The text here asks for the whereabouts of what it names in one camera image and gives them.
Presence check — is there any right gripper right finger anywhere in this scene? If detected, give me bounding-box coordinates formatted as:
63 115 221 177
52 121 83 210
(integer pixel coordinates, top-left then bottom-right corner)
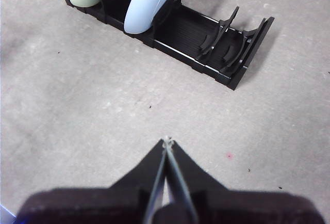
167 140 325 224

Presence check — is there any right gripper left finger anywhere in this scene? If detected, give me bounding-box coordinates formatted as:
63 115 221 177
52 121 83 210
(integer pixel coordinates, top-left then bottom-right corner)
15 138 168 224

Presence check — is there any blue round plate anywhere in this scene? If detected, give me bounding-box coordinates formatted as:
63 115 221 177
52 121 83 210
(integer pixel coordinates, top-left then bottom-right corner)
123 0 185 34

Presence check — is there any black plastic plate rack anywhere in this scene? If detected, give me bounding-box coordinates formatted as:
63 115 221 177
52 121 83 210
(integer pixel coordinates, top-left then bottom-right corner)
53 0 275 90

